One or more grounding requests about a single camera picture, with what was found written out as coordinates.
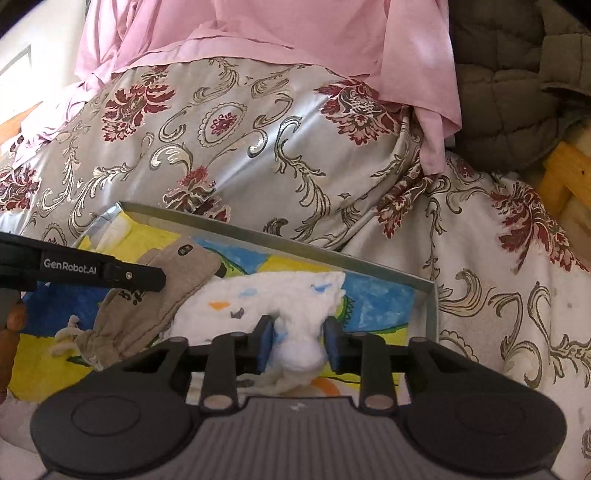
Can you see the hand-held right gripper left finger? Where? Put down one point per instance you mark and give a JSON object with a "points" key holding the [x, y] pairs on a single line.
{"points": [[265, 341]]}

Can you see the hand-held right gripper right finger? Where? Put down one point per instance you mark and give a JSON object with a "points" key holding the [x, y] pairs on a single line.
{"points": [[330, 344]]}

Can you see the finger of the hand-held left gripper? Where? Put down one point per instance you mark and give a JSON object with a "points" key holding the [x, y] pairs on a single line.
{"points": [[138, 277]]}

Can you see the beige frilly sock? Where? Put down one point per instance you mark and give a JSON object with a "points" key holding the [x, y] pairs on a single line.
{"points": [[138, 318]]}

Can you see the white patterned cloth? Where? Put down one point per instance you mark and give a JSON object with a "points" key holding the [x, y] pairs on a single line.
{"points": [[277, 300]]}

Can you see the grey tray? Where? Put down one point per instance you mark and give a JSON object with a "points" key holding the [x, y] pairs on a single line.
{"points": [[429, 314]]}

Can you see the person's left hand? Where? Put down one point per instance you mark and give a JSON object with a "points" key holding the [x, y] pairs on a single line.
{"points": [[9, 360]]}

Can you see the floral satin blanket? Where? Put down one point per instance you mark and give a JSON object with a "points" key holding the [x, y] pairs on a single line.
{"points": [[277, 161]]}

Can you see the window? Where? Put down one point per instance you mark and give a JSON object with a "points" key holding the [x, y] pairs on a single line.
{"points": [[18, 64]]}

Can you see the pink bed sheet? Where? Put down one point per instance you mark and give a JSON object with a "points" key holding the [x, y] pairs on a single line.
{"points": [[277, 27]]}

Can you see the brown quilted jacket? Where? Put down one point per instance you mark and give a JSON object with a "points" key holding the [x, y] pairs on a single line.
{"points": [[508, 92]]}

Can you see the wooden bed rail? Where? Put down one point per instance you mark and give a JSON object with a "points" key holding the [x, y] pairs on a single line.
{"points": [[14, 124]]}

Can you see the wooden bunk frame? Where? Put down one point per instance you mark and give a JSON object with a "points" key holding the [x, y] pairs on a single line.
{"points": [[563, 175]]}

